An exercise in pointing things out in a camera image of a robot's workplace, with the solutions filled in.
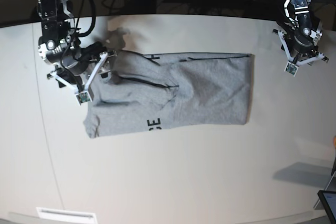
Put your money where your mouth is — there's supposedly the black tablet screen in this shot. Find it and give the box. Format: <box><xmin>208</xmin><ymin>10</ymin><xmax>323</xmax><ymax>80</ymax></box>
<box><xmin>318</xmin><ymin>190</ymin><xmax>335</xmax><ymax>224</ymax></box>

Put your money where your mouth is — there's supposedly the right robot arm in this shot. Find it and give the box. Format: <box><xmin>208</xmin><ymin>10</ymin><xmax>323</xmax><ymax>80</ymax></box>
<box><xmin>36</xmin><ymin>0</ymin><xmax>106</xmax><ymax>91</ymax></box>

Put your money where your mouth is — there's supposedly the white paper label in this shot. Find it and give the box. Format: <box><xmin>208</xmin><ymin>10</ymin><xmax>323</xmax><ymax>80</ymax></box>
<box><xmin>36</xmin><ymin>207</ymin><xmax>96</xmax><ymax>218</ymax></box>

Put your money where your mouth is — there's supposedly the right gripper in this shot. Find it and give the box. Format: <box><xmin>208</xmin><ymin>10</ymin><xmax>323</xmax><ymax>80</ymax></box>
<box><xmin>56</xmin><ymin>42</ymin><xmax>122</xmax><ymax>87</ymax></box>

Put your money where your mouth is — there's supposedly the grey T-shirt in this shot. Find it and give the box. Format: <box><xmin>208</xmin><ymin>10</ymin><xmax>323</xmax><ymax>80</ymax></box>
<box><xmin>83</xmin><ymin>51</ymin><xmax>253</xmax><ymax>138</ymax></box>

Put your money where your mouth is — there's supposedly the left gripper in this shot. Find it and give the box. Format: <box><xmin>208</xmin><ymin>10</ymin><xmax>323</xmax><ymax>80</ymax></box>
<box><xmin>280</xmin><ymin>32</ymin><xmax>319</xmax><ymax>60</ymax></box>

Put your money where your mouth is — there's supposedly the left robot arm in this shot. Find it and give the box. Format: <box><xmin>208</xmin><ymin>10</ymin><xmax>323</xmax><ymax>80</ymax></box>
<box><xmin>277</xmin><ymin>0</ymin><xmax>324</xmax><ymax>66</ymax></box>

